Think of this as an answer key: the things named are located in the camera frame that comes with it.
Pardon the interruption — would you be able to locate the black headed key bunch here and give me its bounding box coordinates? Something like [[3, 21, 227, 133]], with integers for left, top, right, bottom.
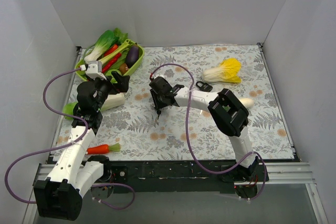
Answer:
[[156, 110, 161, 119]]

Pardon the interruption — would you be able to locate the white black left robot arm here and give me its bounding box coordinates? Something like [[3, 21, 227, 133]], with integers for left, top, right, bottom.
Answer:
[[34, 72, 130, 220]]

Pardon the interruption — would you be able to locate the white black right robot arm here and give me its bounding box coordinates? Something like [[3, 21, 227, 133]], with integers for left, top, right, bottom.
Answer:
[[149, 76, 258, 181]]

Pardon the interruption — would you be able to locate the green napa cabbage toy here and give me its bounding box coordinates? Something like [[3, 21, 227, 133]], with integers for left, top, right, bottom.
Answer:
[[62, 93, 125, 115]]

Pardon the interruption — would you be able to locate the brown kiwi toy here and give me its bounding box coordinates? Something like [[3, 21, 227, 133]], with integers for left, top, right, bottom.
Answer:
[[119, 63, 129, 75]]

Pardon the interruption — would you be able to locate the purple eggplant toy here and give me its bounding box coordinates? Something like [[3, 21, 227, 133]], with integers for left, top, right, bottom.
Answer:
[[125, 44, 139, 68]]

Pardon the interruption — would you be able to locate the green plastic tray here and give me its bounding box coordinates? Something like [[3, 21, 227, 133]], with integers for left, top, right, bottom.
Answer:
[[75, 42, 145, 82]]

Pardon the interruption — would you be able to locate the red chili pepper toy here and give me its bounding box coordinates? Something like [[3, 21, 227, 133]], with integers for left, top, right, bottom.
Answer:
[[102, 44, 122, 73]]

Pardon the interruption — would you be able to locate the black padlock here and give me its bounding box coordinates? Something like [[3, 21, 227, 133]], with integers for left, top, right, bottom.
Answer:
[[196, 81, 213, 92]]

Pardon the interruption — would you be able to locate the floral patterned table mat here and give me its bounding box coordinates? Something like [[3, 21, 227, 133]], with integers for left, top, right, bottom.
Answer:
[[51, 44, 295, 161]]

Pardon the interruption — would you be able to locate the green bok choy toy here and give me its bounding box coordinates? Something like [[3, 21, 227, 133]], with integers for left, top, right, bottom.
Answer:
[[84, 30, 119, 63]]

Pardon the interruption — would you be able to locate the orange carrot toy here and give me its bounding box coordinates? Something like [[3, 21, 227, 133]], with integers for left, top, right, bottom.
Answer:
[[86, 143, 121, 155]]

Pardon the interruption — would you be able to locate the yellow napa cabbage toy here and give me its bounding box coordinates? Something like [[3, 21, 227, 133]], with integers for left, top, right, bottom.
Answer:
[[201, 58, 241, 83]]

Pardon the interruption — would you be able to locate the white radish toy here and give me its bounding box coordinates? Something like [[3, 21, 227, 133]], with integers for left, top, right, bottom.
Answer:
[[239, 98, 254, 109]]

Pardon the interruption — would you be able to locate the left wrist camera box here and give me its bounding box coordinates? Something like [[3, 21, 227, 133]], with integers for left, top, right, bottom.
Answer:
[[79, 61, 107, 80]]

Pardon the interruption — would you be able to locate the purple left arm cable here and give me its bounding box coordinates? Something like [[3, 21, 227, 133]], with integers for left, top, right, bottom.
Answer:
[[4, 69, 136, 211]]

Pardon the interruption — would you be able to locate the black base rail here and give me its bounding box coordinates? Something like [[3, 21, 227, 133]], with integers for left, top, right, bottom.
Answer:
[[97, 160, 269, 195]]

